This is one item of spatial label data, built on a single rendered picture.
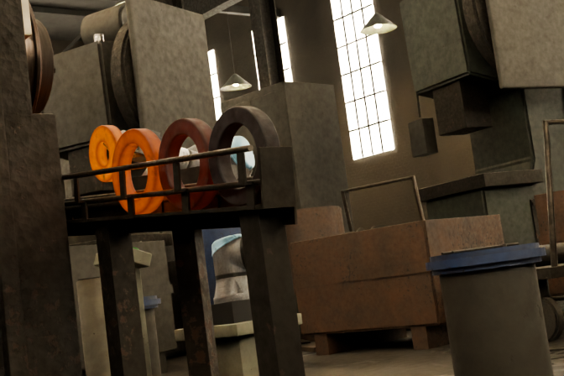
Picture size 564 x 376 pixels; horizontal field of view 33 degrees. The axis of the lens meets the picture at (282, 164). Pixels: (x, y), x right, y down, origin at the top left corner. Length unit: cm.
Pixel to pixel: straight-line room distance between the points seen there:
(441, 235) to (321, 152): 313
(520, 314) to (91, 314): 159
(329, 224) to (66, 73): 206
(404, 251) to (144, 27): 258
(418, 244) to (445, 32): 326
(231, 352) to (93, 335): 51
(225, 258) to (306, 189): 426
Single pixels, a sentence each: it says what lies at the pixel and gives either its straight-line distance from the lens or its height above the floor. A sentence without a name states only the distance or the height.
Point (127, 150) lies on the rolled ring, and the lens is 208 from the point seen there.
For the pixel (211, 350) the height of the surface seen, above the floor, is 27.
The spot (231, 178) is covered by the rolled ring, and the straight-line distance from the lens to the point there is 178.
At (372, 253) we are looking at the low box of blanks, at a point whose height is 50.
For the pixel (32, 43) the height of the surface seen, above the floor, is 112.
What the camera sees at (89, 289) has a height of 48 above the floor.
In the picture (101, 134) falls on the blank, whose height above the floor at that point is 88.
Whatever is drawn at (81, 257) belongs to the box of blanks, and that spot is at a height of 68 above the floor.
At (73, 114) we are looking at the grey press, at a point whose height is 171.
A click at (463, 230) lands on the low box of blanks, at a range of 492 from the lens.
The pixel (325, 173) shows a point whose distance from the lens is 772.
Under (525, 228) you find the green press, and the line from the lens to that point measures 752.
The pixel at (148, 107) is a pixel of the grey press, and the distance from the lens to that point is 622.
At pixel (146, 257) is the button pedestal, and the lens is 353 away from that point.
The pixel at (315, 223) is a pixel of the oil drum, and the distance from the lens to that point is 634.
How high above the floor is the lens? 42
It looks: 7 degrees up
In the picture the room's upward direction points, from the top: 8 degrees counter-clockwise
